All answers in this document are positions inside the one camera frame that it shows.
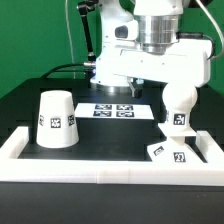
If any white lamp base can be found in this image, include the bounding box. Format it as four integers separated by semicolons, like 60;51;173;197
147;122;202;164

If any white lamp shade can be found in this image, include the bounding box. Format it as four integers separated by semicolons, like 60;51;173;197
36;90;79;148

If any white lamp bulb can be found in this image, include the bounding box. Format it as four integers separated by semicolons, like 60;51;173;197
162;82;198;131

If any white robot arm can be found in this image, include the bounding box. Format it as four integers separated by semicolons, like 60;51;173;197
90;0;216;96

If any white U-shaped fence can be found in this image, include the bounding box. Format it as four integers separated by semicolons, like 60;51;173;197
0;126;224;186

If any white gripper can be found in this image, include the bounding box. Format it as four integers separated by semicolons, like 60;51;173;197
99;42;211;98

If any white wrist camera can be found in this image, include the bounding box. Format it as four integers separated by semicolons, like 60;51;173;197
114;20;138;41

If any white marker sheet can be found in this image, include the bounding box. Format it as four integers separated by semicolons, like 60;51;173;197
75;103;154;120

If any black cable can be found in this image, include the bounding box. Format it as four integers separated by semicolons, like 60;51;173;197
40;61;98;80

